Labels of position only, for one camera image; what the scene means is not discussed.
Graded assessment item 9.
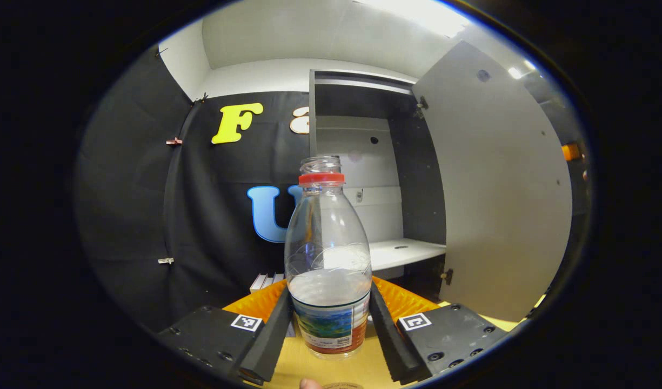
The long ceiling light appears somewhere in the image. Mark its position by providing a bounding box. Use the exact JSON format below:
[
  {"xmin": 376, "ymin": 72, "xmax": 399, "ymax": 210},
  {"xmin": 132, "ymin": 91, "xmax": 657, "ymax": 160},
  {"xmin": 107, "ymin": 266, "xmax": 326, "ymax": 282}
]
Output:
[{"xmin": 358, "ymin": 0, "xmax": 472, "ymax": 37}]

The small ceiling light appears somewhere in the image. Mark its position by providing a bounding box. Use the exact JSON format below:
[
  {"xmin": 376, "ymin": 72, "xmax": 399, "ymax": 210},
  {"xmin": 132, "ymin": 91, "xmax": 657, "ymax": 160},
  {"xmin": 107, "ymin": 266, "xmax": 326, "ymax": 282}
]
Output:
[{"xmin": 506, "ymin": 58, "xmax": 537, "ymax": 81}]

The black backdrop cloth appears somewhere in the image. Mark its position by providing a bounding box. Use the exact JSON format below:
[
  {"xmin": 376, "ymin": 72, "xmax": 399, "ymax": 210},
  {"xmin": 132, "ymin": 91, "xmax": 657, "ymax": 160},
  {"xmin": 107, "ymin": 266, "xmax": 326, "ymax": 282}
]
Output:
[{"xmin": 74, "ymin": 46, "xmax": 591, "ymax": 330}]

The beige cabinet door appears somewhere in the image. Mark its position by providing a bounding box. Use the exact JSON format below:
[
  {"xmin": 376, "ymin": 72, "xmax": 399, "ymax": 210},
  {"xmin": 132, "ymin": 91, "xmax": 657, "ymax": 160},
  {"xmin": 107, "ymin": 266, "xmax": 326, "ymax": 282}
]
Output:
[{"xmin": 412, "ymin": 41, "xmax": 573, "ymax": 323}]

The clear plastic bottle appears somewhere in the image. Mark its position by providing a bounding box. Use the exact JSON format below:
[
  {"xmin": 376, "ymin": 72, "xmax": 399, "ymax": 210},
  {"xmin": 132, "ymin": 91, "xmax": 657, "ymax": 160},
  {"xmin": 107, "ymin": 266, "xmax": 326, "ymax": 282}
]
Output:
[{"xmin": 284, "ymin": 156, "xmax": 373, "ymax": 361}]

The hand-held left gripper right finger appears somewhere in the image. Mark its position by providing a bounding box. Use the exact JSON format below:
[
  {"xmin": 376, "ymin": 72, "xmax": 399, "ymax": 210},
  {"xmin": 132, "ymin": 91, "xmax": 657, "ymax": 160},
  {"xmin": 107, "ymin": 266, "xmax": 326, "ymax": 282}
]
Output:
[{"xmin": 369, "ymin": 276, "xmax": 510, "ymax": 386}]

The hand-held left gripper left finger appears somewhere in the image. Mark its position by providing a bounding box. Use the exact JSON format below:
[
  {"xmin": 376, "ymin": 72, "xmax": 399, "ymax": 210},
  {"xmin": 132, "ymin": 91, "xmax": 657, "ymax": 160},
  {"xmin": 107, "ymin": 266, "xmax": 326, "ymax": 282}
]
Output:
[{"xmin": 156, "ymin": 279, "xmax": 296, "ymax": 386}]

